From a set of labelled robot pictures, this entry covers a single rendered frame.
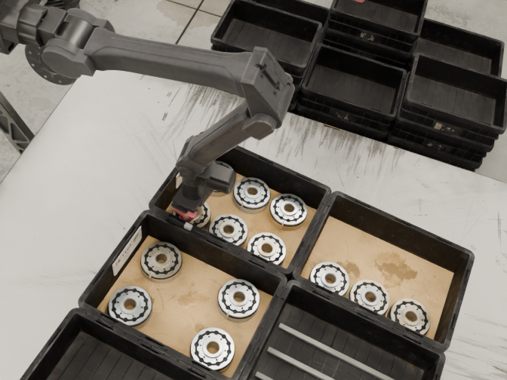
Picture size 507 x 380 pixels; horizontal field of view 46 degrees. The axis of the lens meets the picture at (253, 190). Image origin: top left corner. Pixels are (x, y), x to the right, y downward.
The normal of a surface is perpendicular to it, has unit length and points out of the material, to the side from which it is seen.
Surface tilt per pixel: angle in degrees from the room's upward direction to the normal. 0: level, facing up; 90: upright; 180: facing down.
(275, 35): 0
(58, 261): 0
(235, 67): 18
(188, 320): 0
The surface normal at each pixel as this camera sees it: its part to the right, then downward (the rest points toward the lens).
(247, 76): -0.17, -0.45
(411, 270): 0.12, -0.57
